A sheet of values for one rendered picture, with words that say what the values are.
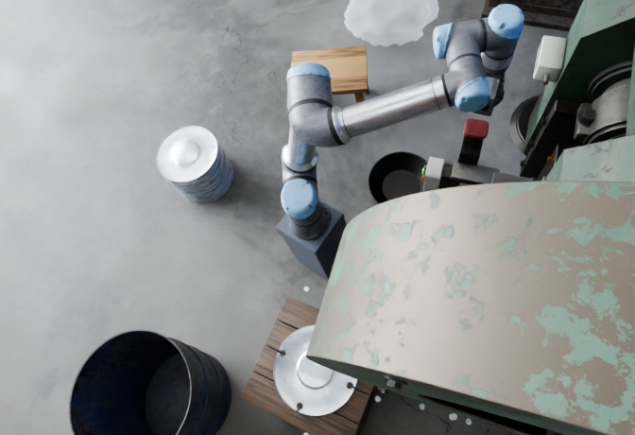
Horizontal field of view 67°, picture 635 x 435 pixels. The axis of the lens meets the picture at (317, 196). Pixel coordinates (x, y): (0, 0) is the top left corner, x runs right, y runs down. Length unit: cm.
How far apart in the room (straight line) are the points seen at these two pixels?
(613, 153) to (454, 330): 39
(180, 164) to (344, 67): 85
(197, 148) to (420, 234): 186
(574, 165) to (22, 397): 238
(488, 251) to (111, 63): 288
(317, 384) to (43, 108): 224
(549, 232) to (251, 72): 243
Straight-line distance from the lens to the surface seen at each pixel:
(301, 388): 175
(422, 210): 49
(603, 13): 90
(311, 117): 119
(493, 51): 125
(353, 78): 218
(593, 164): 73
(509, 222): 43
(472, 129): 155
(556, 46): 99
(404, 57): 267
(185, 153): 228
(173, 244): 241
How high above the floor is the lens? 207
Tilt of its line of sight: 65 degrees down
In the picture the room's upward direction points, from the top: 21 degrees counter-clockwise
